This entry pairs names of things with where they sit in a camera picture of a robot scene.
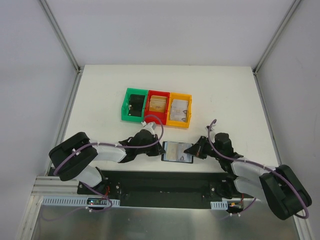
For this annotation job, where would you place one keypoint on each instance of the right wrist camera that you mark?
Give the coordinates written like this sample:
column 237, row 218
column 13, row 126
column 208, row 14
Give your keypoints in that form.
column 211, row 128

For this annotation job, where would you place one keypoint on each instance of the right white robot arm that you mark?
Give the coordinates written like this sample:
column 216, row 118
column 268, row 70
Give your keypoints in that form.
column 279, row 187

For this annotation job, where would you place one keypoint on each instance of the yellow plastic bin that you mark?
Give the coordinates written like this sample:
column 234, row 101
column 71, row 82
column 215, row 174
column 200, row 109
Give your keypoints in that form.
column 181, row 96

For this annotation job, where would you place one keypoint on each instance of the silver VIP cards stack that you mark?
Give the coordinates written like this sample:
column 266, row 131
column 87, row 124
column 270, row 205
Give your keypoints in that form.
column 179, row 110

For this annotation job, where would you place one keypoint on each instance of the right white cable duct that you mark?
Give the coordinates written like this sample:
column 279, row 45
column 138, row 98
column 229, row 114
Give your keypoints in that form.
column 219, row 205

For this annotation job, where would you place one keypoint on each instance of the white cable duct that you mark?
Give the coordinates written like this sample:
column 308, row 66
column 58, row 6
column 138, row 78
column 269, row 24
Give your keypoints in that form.
column 219, row 205
column 71, row 201

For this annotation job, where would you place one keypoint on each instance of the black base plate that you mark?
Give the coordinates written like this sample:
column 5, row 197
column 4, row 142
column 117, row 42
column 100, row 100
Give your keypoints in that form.
column 179, row 190

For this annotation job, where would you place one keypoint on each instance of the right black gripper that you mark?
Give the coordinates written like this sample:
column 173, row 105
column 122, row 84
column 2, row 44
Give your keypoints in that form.
column 201, row 148

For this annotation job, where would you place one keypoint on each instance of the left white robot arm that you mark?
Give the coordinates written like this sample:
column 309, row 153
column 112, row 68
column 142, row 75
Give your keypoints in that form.
column 72, row 157

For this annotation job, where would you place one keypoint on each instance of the right aluminium frame post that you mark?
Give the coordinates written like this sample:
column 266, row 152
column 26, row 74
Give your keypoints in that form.
column 277, row 34

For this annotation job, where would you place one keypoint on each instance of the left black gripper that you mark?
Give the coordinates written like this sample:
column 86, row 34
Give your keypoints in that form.
column 153, row 147

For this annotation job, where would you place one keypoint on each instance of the left white cable duct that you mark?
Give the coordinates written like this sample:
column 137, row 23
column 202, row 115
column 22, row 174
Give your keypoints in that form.
column 71, row 201

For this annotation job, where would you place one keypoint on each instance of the black card holder wallet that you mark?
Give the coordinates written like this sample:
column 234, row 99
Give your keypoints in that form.
column 163, row 156

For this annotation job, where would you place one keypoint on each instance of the left aluminium frame post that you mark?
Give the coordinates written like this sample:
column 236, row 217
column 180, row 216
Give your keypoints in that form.
column 59, row 34

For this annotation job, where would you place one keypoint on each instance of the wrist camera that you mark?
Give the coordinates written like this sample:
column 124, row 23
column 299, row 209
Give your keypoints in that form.
column 211, row 128
column 151, row 126

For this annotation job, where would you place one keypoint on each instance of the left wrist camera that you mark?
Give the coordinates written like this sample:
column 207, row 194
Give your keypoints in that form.
column 151, row 126

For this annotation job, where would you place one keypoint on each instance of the gold VIP card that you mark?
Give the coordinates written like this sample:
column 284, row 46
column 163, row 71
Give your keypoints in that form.
column 171, row 151

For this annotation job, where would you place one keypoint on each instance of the red plastic bin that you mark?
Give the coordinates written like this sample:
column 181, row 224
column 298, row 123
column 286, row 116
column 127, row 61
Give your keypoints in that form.
column 162, row 116

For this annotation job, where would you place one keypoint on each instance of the green plastic bin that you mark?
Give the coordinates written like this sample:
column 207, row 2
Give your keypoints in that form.
column 124, row 109

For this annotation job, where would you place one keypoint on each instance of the gold cards stack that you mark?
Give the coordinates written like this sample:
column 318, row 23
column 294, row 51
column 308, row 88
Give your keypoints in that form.
column 157, row 103

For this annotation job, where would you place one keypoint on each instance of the aluminium frame post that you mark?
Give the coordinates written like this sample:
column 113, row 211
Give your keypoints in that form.
column 59, row 34
column 277, row 34

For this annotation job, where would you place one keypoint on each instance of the silver VIP card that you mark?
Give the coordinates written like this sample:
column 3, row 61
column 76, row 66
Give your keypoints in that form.
column 181, row 155

